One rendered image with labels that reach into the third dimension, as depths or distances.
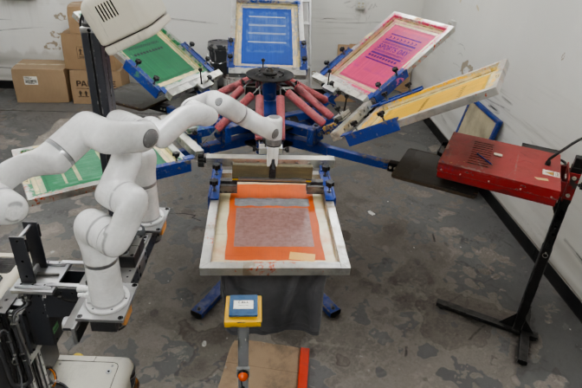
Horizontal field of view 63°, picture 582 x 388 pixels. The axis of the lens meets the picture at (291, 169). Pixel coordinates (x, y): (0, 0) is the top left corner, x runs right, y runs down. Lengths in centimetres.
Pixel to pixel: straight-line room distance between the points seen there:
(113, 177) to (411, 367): 209
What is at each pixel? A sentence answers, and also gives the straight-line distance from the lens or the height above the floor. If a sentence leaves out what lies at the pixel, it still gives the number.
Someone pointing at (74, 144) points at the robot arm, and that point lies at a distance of 126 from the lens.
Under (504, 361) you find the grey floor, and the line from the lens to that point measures 319.
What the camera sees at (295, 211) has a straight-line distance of 227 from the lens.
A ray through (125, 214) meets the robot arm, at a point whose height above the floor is 148.
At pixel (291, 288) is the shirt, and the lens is 209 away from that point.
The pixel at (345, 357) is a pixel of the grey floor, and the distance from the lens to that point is 292.
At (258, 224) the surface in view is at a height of 96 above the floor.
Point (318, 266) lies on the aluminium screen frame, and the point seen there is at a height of 99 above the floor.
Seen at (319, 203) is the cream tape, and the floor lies 96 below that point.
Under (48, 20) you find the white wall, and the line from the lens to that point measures 679.
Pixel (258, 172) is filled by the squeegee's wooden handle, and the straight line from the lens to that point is 228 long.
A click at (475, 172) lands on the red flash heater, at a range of 257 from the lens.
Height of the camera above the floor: 220
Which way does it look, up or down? 28 degrees down
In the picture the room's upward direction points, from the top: 3 degrees clockwise
